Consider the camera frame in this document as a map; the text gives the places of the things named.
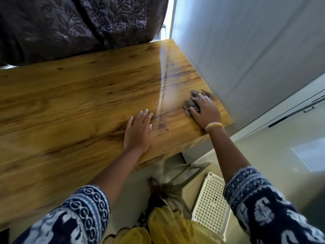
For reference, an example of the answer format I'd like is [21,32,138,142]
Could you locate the person's right hand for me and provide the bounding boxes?
[189,95,223,131]

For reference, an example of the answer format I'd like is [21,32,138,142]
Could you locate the person's left hand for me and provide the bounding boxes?
[124,108,154,154]

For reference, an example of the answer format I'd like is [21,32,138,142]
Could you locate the brown striped cleaning cloth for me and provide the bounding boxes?
[183,89,214,116]

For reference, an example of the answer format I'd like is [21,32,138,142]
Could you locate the person's left forearm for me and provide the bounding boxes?
[87,147,139,209]

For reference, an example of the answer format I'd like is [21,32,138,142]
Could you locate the person's right forearm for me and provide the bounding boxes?
[208,127,252,183]

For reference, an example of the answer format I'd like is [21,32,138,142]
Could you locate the person's left foot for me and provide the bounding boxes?
[147,176,160,194]

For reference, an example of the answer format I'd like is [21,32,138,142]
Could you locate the gold bangles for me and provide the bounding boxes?
[205,122,225,134]

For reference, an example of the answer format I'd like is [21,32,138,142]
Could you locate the wooden table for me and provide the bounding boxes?
[0,38,234,231]

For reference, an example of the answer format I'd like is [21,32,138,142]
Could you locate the beige stool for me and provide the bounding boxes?
[162,162,211,219]

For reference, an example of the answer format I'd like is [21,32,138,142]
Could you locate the white wardrobe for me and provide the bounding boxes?
[170,0,325,165]

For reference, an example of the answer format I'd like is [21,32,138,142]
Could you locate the white plastic basket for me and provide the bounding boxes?
[192,171,232,242]

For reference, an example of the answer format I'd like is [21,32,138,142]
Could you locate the yellow garment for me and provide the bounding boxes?
[101,205,226,244]

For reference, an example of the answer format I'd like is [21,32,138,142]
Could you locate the black framed window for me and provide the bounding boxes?
[152,0,177,42]

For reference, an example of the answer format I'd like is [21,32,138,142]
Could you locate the blue white patterned top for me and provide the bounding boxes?
[13,166,325,244]

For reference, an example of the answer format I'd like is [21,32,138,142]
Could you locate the brown leaf-patterned curtain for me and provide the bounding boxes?
[0,0,169,66]

